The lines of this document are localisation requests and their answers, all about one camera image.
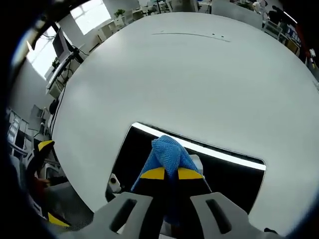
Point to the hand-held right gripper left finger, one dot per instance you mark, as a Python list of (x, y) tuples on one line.
[(134, 206)]

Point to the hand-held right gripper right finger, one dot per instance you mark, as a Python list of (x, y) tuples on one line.
[(214, 211)]

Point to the blue cleaning cloth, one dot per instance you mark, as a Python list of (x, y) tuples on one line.
[(167, 154)]

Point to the computer monitor on stand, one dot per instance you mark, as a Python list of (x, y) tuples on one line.
[(61, 44)]

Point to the white desk partition panel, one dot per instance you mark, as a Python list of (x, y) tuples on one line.
[(236, 12)]

